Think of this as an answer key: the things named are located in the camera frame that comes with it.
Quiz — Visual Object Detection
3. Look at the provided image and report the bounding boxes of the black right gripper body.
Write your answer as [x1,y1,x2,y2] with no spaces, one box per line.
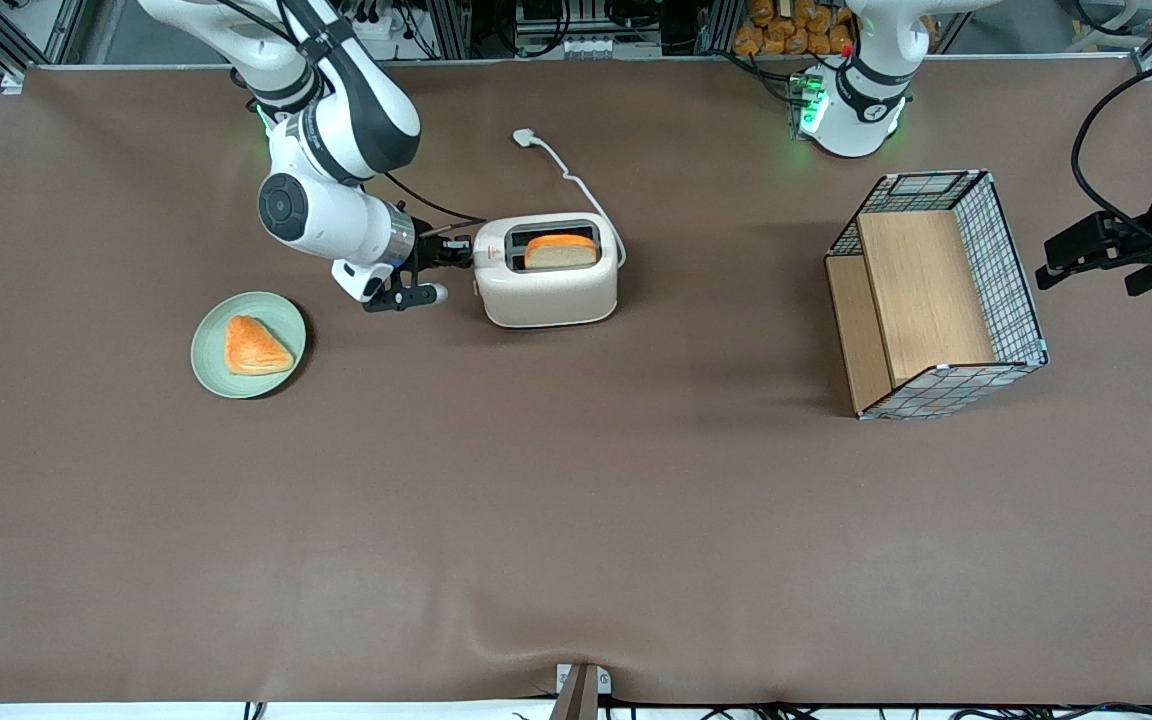
[398,228,443,299]

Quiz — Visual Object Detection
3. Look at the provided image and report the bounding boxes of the cream white toaster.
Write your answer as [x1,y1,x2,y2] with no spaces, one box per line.
[470,213,620,329]

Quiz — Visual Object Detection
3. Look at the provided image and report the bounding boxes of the bread slice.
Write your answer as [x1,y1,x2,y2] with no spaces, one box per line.
[524,232,600,270]

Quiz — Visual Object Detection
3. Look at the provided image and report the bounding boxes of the light wooden board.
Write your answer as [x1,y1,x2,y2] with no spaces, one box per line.
[826,210,997,413]

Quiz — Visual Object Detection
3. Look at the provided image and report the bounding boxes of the triangular orange pastry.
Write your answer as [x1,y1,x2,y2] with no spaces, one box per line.
[225,315,295,377]

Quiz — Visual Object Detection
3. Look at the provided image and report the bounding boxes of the pale green plate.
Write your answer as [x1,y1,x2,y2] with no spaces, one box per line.
[190,291,308,400]

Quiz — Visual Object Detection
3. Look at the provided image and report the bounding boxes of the white power strip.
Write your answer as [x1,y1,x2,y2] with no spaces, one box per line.
[346,8,409,43]

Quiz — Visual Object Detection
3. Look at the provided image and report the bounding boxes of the grey electronics unit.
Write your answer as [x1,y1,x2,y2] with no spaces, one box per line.
[514,0,664,59]

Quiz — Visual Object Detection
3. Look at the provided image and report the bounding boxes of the pile of orange bread rolls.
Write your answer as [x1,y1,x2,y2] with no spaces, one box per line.
[732,0,859,57]

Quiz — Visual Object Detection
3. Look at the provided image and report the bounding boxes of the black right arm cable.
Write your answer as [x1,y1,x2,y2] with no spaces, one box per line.
[216,0,487,225]

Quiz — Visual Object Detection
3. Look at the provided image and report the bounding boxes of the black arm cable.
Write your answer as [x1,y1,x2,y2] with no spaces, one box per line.
[1071,48,1152,251]
[216,0,487,225]

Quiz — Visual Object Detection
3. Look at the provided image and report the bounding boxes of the black wire basket with liner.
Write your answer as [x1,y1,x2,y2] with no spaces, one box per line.
[824,170,1049,421]

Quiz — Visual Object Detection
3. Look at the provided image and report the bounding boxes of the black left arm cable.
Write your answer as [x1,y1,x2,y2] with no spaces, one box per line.
[1071,48,1152,251]

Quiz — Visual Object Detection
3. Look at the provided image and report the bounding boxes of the white toaster power cable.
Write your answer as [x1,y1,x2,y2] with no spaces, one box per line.
[513,128,628,269]

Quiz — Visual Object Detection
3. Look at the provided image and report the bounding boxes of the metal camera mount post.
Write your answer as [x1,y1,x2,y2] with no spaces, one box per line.
[548,663,613,720]

